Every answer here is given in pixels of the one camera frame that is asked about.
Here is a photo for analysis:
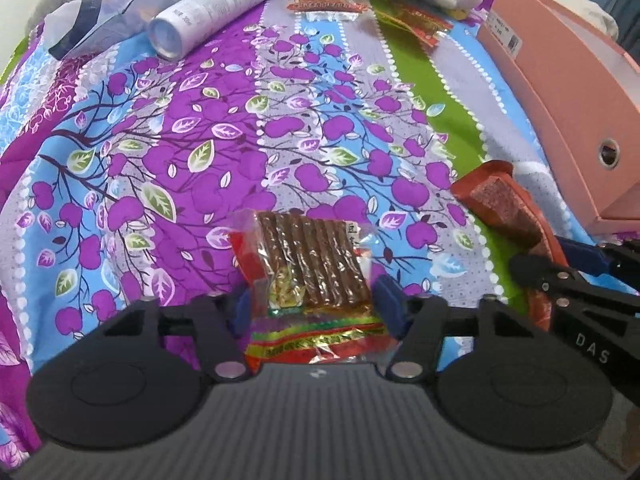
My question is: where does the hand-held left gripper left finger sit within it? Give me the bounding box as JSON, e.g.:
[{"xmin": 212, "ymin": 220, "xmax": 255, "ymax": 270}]
[{"xmin": 102, "ymin": 291, "xmax": 262, "ymax": 382}]

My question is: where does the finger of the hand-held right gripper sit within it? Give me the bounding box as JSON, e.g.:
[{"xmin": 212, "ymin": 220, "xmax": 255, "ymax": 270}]
[
  {"xmin": 554, "ymin": 236, "xmax": 640, "ymax": 293},
  {"xmin": 509, "ymin": 252, "xmax": 640, "ymax": 322}
]

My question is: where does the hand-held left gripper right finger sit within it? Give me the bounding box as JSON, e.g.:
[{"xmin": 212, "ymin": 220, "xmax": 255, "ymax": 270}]
[{"xmin": 374, "ymin": 275, "xmax": 540, "ymax": 384}]

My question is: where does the brown sticks snack packet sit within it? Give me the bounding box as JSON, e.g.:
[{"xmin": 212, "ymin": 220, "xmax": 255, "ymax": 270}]
[{"xmin": 227, "ymin": 207, "xmax": 402, "ymax": 367}]

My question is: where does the pink cardboard box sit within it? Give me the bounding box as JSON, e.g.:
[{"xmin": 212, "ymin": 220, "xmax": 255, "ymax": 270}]
[{"xmin": 475, "ymin": 0, "xmax": 640, "ymax": 235}]

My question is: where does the orange red snack packet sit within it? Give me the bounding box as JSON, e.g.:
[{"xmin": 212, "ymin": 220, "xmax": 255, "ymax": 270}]
[{"xmin": 372, "ymin": 1, "xmax": 455, "ymax": 50}]

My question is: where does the white cylindrical bottle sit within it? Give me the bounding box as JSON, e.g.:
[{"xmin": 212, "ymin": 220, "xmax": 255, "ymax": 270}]
[{"xmin": 149, "ymin": 0, "xmax": 282, "ymax": 60}]

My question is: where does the clear plastic bag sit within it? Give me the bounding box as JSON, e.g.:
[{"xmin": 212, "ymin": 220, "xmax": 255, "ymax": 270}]
[{"xmin": 46, "ymin": 0, "xmax": 251, "ymax": 60}]

